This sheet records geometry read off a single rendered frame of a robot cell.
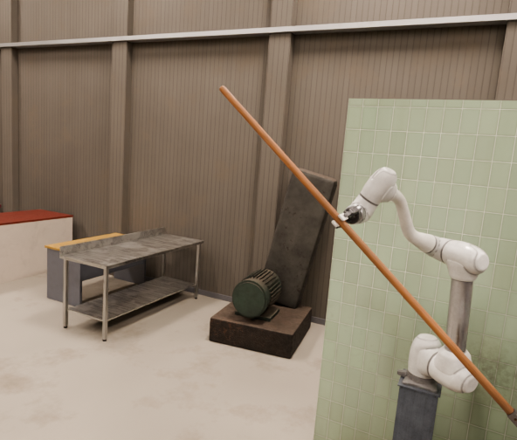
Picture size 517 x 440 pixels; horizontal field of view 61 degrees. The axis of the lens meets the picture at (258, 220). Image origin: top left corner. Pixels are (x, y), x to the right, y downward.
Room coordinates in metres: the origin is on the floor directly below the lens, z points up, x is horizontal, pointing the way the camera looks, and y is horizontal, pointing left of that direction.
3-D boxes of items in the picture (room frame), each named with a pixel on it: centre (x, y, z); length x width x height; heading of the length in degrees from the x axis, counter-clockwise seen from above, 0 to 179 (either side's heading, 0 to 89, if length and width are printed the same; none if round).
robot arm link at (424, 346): (2.29, -0.98, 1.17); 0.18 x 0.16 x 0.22; 23
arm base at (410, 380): (2.31, -0.96, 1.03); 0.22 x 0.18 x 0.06; 64
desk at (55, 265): (6.22, 2.27, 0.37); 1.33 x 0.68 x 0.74; 154
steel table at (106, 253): (5.54, 1.50, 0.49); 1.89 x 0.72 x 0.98; 154
